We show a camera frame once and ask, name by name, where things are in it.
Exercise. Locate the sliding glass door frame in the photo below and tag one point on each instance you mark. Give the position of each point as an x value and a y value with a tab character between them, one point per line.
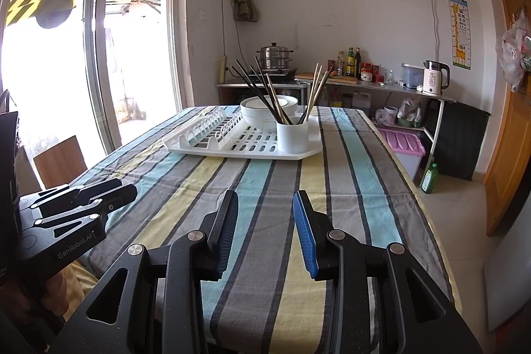
97	47

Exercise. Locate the person's left hand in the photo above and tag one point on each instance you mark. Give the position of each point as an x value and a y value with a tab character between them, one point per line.
52	296

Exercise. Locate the white ceramic bowl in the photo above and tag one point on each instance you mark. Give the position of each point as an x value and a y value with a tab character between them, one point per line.
257	115
292	105

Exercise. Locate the wooden door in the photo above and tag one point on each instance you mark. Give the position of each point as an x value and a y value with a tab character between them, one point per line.
510	130

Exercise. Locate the giraffe wall poster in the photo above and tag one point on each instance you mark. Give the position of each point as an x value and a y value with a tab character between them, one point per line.
460	32

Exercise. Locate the striped tablecloth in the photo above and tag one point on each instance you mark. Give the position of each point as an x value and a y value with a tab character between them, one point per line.
269	180

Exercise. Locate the pink lid storage box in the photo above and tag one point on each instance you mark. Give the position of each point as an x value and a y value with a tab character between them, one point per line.
402	148

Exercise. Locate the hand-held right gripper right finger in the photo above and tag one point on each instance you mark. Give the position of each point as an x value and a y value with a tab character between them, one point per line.
305	238

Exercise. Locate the steel steamer pot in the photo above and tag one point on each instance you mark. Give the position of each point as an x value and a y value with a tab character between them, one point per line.
274	56

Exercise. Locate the white electric kettle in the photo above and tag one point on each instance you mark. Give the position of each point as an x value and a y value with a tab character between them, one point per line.
432	80

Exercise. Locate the cooking oil bottle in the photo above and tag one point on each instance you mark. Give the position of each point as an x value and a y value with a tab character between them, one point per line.
336	99

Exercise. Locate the black induction cooker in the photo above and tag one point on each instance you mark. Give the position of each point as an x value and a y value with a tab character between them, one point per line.
286	73

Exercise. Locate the white mug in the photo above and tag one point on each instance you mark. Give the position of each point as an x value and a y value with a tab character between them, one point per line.
390	115

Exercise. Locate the steel stove table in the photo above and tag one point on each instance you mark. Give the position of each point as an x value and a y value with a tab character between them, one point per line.
232	86

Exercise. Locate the clear seasoning bottle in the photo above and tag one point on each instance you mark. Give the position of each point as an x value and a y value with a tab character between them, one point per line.
340	65

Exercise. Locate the wooden cutting board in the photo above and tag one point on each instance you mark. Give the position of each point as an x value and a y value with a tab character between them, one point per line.
344	79

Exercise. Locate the hanging plastic bag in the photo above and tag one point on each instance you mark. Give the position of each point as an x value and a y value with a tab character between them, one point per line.
514	51

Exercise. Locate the beige power strip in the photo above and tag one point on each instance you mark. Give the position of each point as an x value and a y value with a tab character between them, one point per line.
222	70

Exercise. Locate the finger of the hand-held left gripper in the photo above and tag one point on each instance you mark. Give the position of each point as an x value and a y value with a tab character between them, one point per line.
120	196
74	194

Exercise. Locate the small red seasoning jar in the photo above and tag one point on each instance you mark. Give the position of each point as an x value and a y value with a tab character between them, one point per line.
332	68

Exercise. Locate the drinking glass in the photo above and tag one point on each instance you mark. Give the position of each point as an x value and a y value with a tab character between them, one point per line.
390	78

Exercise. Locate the yellow black striped sign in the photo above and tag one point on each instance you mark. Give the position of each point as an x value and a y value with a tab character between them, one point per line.
41	3

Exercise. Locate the clear plastic lidded container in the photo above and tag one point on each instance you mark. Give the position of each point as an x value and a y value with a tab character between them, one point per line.
411	77

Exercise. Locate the white plastic dish rack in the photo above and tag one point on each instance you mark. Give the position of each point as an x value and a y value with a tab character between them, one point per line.
232	142

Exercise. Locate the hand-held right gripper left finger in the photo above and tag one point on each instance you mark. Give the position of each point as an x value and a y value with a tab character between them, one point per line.
228	238

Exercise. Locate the red lid patterned jar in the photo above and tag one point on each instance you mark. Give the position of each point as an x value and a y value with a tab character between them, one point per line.
366	74

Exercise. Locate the white cup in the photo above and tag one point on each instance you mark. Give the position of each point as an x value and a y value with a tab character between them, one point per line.
292	138

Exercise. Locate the black board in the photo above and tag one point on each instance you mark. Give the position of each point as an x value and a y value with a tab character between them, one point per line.
460	138

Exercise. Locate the steel shelf table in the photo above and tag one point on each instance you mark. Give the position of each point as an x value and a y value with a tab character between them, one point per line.
398	88

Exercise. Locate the green glass bottle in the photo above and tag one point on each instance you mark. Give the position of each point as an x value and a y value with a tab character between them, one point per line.
429	180

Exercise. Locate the wooden chair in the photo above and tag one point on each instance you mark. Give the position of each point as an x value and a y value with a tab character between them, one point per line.
62	163

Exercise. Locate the plastic bags under shelf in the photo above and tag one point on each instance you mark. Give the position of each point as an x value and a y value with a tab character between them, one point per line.
410	114

